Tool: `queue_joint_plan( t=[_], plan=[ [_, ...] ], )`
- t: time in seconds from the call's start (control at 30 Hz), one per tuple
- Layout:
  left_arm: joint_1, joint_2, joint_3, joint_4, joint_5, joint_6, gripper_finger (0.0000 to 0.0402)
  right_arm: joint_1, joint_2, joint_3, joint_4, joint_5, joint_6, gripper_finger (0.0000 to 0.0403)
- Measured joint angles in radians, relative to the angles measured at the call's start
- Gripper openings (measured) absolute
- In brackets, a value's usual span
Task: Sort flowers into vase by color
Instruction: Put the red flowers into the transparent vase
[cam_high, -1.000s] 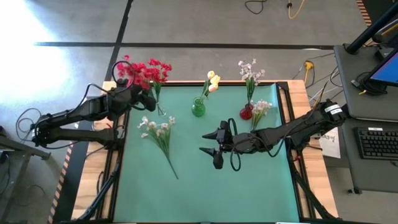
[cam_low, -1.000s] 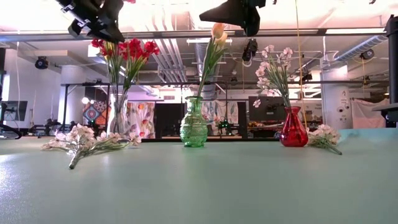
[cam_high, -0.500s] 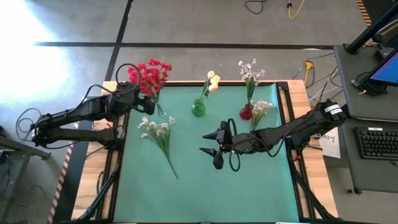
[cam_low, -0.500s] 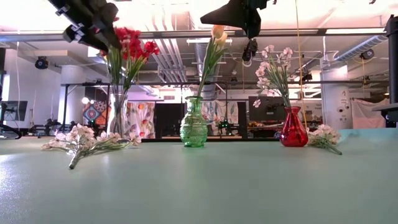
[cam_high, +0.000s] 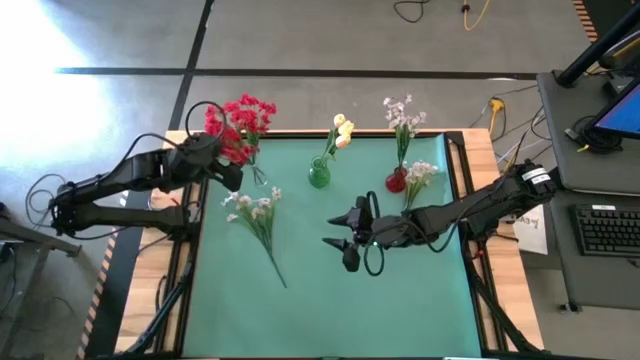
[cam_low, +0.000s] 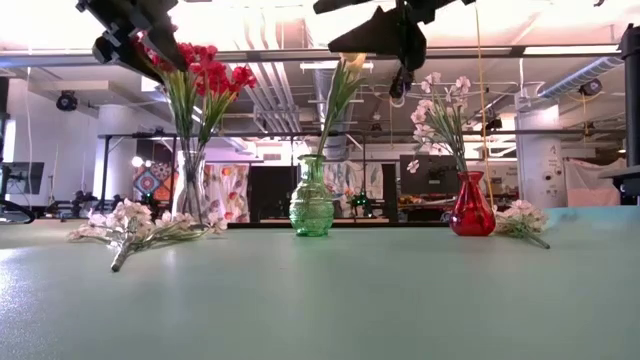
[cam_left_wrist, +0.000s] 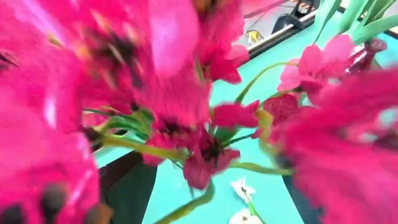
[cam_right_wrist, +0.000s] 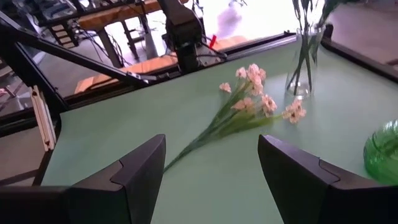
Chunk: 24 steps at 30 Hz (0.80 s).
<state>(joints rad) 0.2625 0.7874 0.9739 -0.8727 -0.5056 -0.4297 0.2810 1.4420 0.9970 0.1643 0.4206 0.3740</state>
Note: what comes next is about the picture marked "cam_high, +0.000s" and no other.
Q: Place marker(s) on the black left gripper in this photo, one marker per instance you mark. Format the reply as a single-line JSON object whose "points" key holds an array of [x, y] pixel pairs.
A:
{"points": [[195, 157]]}

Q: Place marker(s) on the green table mat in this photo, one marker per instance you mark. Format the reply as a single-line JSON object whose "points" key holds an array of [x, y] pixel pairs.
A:
{"points": [[340, 310]]}

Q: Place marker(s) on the grey keyboard tray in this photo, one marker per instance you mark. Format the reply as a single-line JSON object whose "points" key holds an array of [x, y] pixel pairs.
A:
{"points": [[590, 280]]}

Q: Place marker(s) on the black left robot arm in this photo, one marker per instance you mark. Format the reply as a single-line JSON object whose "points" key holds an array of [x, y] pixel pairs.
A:
{"points": [[130, 172]]}

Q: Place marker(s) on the clear glass vase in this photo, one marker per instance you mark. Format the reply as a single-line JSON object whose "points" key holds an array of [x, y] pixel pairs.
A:
{"points": [[259, 177]]}

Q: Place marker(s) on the green glass vase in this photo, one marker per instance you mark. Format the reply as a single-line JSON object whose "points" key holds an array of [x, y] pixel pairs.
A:
{"points": [[319, 176]]}

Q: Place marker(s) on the monitor with blue screen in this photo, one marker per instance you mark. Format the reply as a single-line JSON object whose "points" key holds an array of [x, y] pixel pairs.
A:
{"points": [[625, 115]]}

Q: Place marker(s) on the yellow power plug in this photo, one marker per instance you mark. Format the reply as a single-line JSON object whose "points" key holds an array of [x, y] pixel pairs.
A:
{"points": [[496, 105]]}

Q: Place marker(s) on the white paper sheet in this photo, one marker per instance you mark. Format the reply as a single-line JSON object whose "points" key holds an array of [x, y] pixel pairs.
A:
{"points": [[532, 235]]}

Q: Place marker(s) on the black computer keyboard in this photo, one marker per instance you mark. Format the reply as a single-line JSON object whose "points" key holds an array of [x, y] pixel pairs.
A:
{"points": [[607, 230]]}

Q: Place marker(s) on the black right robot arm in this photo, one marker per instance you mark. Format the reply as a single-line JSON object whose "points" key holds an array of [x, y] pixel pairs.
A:
{"points": [[480, 205]]}

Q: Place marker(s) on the grey desk top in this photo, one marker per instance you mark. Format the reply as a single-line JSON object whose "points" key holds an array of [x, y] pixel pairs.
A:
{"points": [[565, 140]]}

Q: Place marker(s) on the black aluminium table frame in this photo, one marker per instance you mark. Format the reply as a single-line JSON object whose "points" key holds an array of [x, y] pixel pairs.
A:
{"points": [[456, 142]]}

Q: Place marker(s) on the white artificial flower bunch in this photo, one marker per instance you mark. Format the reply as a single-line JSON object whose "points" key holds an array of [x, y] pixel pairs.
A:
{"points": [[402, 122], [420, 172], [257, 212]]}

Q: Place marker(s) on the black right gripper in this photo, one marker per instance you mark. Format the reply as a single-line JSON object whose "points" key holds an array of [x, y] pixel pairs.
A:
{"points": [[380, 232]]}

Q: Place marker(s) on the grey metal side table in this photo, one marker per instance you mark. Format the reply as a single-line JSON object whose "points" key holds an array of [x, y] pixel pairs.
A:
{"points": [[30, 234]]}

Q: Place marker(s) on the black base plate striped edge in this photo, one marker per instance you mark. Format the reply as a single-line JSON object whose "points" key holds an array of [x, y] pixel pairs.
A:
{"points": [[120, 290]]}

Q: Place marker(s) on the red glass vase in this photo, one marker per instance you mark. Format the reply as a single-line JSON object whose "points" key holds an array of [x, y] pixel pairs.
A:
{"points": [[395, 182]]}

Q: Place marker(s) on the black monitor stand pole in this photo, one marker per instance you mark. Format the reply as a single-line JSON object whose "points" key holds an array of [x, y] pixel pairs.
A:
{"points": [[595, 50]]}

